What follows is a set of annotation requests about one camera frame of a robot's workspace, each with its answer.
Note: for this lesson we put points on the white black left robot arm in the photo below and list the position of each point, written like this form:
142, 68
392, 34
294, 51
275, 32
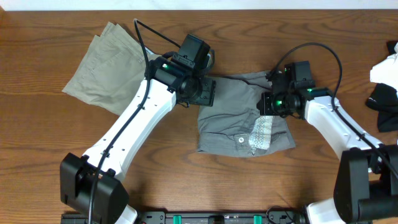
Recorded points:
92, 184

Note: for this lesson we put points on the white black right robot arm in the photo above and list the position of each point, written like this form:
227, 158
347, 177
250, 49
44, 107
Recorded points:
366, 185

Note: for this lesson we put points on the black garment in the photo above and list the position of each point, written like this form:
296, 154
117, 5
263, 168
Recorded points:
383, 99

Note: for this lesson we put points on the white crumpled garment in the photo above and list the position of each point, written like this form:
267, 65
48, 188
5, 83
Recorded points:
385, 72

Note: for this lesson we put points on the folded khaki shorts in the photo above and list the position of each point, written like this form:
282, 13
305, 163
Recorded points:
111, 71

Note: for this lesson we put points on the grey shorts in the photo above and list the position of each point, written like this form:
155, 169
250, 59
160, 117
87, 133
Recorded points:
234, 127

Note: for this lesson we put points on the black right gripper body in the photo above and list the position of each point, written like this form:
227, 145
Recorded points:
275, 104

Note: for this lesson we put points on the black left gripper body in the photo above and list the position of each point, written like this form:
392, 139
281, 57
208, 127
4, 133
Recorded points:
199, 91

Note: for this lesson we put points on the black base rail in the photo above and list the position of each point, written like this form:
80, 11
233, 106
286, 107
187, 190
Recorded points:
274, 215

